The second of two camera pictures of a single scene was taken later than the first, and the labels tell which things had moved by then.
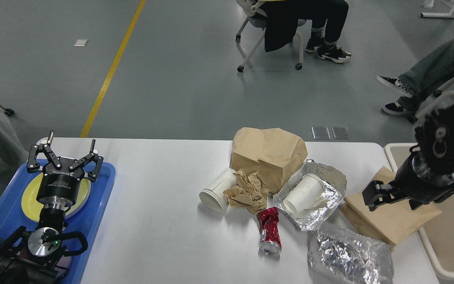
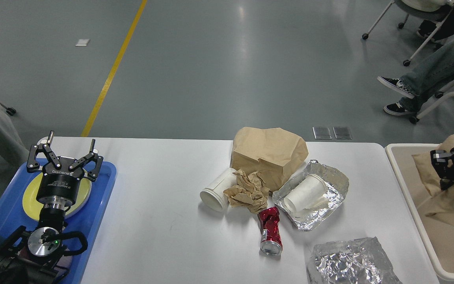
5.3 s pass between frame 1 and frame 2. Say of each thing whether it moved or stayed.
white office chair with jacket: moved
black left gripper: stayed
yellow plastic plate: stayed
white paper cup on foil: stayed
